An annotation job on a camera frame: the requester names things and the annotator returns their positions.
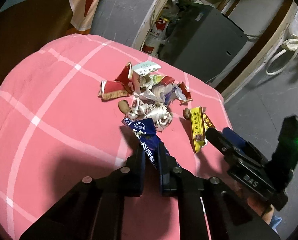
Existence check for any yellow snack wrapper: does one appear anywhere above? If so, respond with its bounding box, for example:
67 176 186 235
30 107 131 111
189 106 215 153

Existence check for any blue snack wrapper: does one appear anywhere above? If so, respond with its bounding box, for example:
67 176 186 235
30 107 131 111
122 118 169 172

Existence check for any brown nut shell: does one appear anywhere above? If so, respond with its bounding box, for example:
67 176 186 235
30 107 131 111
183 108 191 120

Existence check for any white red wrapper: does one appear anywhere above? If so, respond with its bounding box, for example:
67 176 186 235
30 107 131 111
125 99 173 132

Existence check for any white green paper box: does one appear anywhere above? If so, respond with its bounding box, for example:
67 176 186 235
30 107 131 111
132 61 161 76

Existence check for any blue sleeve forearm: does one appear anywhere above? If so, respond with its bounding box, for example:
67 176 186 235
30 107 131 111
269 215 283 233

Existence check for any person's right hand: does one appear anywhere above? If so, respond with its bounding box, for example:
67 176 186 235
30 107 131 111
247 194 274 225

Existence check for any red torn wrapper piece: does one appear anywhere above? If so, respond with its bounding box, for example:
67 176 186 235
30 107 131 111
177 82 193 105

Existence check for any brown peanut shell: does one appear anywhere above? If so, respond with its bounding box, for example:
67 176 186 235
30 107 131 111
118 100 131 114

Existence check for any white purple crumpled bag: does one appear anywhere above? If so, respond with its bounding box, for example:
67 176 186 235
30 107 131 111
139 83 186 106

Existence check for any red torn carton piece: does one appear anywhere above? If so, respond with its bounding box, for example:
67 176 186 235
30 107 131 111
98 62 141 101

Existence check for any pink checked tablecloth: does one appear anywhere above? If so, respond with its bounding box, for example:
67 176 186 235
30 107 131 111
0 34 234 239

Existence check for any grey refrigerator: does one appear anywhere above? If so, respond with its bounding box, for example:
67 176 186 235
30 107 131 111
159 4 247 82

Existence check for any white cloth on hook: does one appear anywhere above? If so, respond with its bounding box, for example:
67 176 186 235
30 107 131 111
281 37 298 70

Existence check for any red white bottle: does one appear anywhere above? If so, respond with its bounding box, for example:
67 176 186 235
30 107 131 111
142 17 170 55

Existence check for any white cable loop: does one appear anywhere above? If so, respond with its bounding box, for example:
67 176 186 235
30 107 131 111
265 42 298 77

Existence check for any wooden door frame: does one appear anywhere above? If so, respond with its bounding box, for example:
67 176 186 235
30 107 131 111
132 0 167 50

